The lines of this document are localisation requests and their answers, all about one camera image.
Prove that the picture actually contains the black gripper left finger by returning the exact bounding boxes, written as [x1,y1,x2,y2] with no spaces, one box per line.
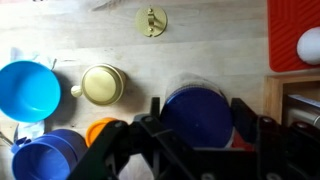
[66,97,208,180]

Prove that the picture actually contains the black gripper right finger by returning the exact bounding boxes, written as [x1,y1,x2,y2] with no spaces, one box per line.
[230,97,320,180]

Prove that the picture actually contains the dark blue round lid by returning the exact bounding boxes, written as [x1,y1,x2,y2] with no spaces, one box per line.
[160,87,234,149]

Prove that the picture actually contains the orange plastic lid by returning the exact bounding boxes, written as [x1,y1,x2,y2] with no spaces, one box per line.
[85,117,118,148]

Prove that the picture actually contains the clear plastic nut container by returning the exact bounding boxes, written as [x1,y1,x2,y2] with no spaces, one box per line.
[164,73,228,103]

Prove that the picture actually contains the small red object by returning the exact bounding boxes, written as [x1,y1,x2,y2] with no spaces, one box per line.
[231,131,255,151]

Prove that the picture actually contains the silver metal appliance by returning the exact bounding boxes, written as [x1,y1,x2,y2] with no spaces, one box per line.
[283,94,320,129]

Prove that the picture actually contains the wooden tray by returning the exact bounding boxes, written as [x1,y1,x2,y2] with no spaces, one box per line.
[263,73,320,127]

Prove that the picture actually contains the dark blue plastic cup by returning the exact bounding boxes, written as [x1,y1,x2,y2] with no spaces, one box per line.
[11,129,88,180]

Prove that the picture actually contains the white pepper mill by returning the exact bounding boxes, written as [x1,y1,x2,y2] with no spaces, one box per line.
[295,26,320,66]

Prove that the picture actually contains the red ribbed silicone mat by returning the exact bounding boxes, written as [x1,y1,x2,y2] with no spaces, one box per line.
[266,0,320,73]

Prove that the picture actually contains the light blue plastic bowl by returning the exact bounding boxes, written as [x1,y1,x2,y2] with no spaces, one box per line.
[0,60,62,124]

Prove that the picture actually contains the gold perforated metal disk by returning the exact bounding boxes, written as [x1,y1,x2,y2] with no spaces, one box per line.
[134,4,168,38]

